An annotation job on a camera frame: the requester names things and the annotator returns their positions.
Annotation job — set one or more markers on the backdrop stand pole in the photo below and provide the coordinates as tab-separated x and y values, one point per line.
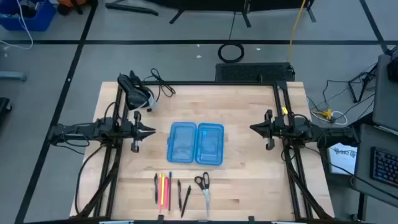
177	17
246	19
311	15

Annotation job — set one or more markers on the black perforated computer case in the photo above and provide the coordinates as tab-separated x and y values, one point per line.
248	72

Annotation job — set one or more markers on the blue plastic supply box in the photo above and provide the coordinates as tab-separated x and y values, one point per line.
182	143

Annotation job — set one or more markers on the orange bag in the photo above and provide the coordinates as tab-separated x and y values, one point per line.
73	2

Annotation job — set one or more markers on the red pen with blue cap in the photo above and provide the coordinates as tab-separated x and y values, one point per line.
169	199

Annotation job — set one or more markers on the blue storage bin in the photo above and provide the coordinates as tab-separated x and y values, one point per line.
37	23

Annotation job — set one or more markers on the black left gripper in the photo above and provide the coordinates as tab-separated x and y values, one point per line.
136	130

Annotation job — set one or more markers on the white paper sheet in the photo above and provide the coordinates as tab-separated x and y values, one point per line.
342	161

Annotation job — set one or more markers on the black backlit keyboard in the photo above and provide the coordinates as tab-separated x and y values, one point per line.
385	166

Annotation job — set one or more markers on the black floor object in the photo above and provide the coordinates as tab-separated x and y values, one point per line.
3	107

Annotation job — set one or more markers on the black backdrop curtain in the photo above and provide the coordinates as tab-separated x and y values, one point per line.
217	3

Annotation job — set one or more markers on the black aluminium table frame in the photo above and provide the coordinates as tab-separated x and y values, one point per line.
202	83

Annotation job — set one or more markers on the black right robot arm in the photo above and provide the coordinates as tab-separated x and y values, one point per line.
335	137

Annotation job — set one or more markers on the black floor stand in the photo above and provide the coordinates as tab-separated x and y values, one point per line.
354	91

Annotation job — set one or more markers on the silver edge bracket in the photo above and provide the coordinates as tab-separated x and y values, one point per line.
116	222
283	222

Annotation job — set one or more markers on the grey floor object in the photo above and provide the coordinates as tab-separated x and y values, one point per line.
12	76

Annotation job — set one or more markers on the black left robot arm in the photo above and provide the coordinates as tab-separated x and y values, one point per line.
77	130

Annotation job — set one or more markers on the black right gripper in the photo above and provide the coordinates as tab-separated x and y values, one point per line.
276	129

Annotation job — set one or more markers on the pink highlighter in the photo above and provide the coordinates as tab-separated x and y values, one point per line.
166	188

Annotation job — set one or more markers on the grey keyboard desk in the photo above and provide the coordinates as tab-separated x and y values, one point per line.
365	146

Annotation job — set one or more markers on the yellow highlighter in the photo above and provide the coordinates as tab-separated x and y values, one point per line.
162	185

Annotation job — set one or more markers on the black rounded plug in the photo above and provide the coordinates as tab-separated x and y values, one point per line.
290	69

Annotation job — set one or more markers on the black device on desk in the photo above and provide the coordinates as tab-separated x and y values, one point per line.
393	70

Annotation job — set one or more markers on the black table clamp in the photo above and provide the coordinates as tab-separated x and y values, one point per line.
251	219
160	218

